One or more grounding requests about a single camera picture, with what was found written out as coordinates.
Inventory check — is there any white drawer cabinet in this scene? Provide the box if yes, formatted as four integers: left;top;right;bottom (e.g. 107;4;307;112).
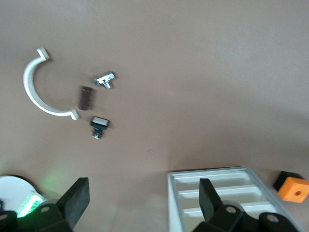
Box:
167;166;306;232

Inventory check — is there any black square push button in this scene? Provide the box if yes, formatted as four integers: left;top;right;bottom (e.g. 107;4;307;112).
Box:
89;116;112;140

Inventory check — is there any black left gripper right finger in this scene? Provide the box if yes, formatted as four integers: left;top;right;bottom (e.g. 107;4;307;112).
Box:
192;178;300;232

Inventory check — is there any silver metal T-bolt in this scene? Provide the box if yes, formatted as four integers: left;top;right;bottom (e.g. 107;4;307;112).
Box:
93;71;117;89

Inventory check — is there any white half-ring pipe clamp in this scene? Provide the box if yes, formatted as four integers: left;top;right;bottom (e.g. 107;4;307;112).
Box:
23;47;80;121

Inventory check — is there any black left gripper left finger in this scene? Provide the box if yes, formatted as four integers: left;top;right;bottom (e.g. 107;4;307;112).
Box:
0;177;91;232

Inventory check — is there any brown terminal block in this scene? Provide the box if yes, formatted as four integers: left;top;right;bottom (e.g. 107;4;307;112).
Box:
76;86;97;111

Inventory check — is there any orange button enclosure box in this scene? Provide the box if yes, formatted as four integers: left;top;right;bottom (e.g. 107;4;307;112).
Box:
272;171;309;203

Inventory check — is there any brown table mat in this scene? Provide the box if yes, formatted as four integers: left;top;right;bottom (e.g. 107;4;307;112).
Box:
0;0;309;232

